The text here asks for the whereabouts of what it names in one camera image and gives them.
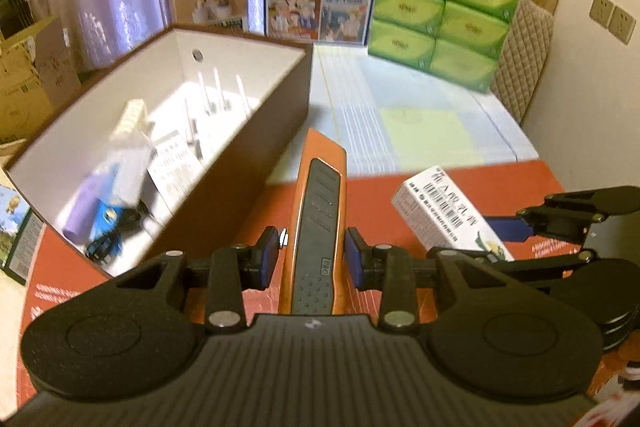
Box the large white medicine box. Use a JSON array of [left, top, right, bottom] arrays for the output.
[[148, 132, 206, 215]]

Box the clear plastic box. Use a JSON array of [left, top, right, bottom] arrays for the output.
[[97, 142, 153, 208]]

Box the brown storage box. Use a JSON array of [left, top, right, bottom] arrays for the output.
[[2, 23, 314, 279]]

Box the purple cylinder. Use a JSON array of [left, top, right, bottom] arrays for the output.
[[62, 172, 118, 248]]

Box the pale checked tablecloth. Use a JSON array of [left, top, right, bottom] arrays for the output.
[[307, 44, 541, 180]]

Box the chair with quilted cover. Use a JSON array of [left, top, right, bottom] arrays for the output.
[[487, 0, 556, 130]]

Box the beige wall socket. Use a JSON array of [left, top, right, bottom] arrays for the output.
[[611, 5, 637, 45], [589, 0, 617, 28]]

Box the landscape print book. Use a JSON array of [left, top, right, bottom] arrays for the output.
[[0, 184, 46, 285]]

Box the pack of green tissue packets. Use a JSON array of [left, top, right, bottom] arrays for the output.
[[367, 0, 525, 95]]

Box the small white medicine box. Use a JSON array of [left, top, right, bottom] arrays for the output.
[[391, 165, 516, 263]]

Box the red white printed packet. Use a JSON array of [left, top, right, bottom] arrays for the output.
[[585, 347, 640, 427]]

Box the black usb cable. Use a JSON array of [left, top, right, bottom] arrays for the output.
[[84, 202, 151, 263]]

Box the red printed mat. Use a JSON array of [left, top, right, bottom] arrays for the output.
[[17, 159, 626, 413]]

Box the white wifi router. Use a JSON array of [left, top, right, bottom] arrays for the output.
[[182, 67, 251, 158]]

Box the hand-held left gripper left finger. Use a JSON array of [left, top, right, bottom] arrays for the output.
[[120, 227, 281, 333]]

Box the blue white tube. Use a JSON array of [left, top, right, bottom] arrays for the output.
[[92, 199, 126, 258]]

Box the cardboard box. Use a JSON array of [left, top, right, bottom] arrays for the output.
[[0, 14, 83, 142]]

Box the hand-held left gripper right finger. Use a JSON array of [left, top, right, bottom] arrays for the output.
[[345, 227, 506, 333]]

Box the orange utility knife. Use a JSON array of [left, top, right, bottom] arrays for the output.
[[277, 129, 348, 315]]

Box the white hair clip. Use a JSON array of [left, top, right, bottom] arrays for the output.
[[111, 101, 153, 148]]

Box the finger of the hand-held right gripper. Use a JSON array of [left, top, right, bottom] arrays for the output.
[[482, 186, 640, 244], [429, 247, 598, 290]]

